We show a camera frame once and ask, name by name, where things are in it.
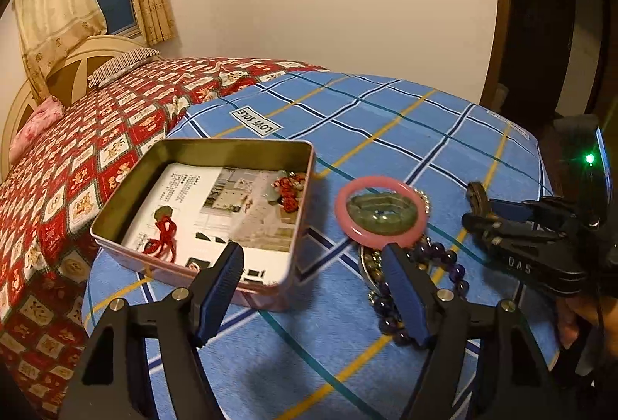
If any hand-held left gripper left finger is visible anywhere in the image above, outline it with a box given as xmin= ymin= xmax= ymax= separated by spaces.
xmin=58 ymin=242 xmax=245 ymax=420

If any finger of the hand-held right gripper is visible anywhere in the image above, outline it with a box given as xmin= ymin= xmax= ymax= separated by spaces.
xmin=462 ymin=213 xmax=589 ymax=296
xmin=465 ymin=181 xmax=582 ymax=230

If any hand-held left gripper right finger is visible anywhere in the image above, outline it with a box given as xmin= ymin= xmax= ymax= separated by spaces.
xmin=381 ymin=242 xmax=563 ymax=420

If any rectangular metal tin box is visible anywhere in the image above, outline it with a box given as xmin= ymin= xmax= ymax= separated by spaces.
xmin=90 ymin=138 xmax=316 ymax=312

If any brown bead bracelet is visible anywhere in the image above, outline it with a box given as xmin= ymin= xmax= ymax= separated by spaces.
xmin=360 ymin=246 xmax=387 ymax=286

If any purple bead bracelet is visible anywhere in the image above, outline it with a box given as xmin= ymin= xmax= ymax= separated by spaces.
xmin=372 ymin=239 xmax=471 ymax=346

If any green jade bangle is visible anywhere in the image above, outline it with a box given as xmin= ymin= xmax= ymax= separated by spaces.
xmin=346 ymin=194 xmax=417 ymax=230

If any pink bangle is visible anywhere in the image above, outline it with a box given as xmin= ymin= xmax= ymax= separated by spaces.
xmin=335 ymin=176 xmax=430 ymax=248

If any person's right hand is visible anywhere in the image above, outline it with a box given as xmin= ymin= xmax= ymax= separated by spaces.
xmin=555 ymin=294 xmax=603 ymax=350

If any printed paper leaflet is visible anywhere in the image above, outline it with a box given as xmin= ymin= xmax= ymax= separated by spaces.
xmin=121 ymin=163 xmax=302 ymax=288

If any blue plaid cloth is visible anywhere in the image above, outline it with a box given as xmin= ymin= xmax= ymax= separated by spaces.
xmin=82 ymin=71 xmax=553 ymax=420

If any bed with red quilt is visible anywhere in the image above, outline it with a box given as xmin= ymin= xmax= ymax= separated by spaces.
xmin=0 ymin=56 xmax=331 ymax=416

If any dark door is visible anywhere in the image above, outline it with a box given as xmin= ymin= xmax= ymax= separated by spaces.
xmin=497 ymin=0 xmax=618 ymax=136

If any striped pillow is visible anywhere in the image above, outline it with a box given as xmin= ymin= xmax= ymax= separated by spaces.
xmin=87 ymin=47 xmax=162 ymax=88

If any pink pillow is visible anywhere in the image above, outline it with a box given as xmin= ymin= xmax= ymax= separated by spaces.
xmin=8 ymin=96 xmax=65 ymax=162

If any cream wooden headboard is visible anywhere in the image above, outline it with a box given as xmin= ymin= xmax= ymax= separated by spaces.
xmin=0 ymin=34 xmax=146 ymax=170

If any wide beige curtain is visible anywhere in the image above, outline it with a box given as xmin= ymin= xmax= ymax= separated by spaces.
xmin=12 ymin=0 xmax=108 ymax=95

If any red cord pendant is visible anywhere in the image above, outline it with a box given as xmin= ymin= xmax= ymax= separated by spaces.
xmin=143 ymin=205 xmax=180 ymax=262

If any wooden door frame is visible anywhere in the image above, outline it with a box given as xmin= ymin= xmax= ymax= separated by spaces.
xmin=475 ymin=0 xmax=513 ymax=104

